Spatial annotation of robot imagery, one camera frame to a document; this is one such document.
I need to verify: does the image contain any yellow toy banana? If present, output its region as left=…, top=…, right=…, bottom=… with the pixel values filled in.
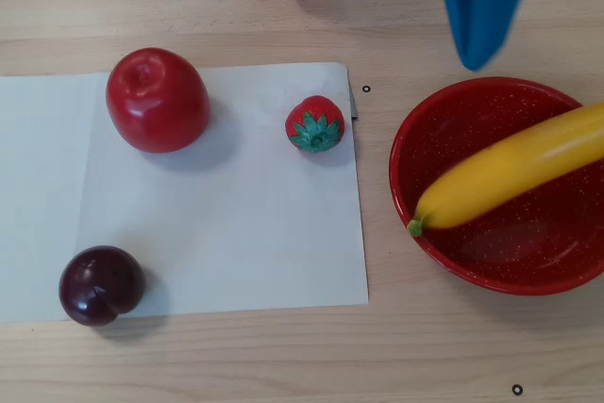
left=407, top=100, right=604, bottom=238

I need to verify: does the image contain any red speckled enamel bowl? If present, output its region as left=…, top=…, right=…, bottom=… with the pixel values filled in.
left=388, top=76, right=604, bottom=296

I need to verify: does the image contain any red toy strawberry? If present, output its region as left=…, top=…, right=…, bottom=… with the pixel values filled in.
left=284, top=94, right=346, bottom=155

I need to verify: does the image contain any white paper sheet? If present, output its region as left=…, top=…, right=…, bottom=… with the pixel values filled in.
left=0, top=61, right=370, bottom=325

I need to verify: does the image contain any red toy apple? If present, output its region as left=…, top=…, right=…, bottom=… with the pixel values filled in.
left=105, top=47, right=211, bottom=155

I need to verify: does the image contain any dark purple toy plum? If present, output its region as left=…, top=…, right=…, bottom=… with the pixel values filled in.
left=58, top=245, right=146, bottom=327

